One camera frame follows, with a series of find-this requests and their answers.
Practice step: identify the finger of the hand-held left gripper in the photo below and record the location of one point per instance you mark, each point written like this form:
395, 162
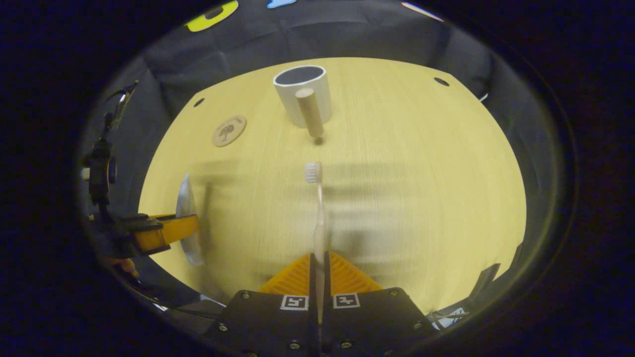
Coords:
168, 233

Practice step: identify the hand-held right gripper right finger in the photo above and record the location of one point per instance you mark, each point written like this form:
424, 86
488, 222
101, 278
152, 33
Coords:
327, 277

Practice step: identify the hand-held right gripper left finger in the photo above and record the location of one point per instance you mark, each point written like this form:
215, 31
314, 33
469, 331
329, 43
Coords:
313, 277

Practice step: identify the white toothpaste tube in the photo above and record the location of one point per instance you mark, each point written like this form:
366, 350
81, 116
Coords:
186, 203

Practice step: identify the beige toothbrush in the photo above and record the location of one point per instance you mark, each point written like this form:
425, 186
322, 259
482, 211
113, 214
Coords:
320, 233

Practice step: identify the round cork coaster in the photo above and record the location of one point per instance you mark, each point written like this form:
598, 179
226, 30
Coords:
229, 131

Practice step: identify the black backdrop cloth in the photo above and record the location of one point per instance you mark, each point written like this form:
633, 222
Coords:
347, 29

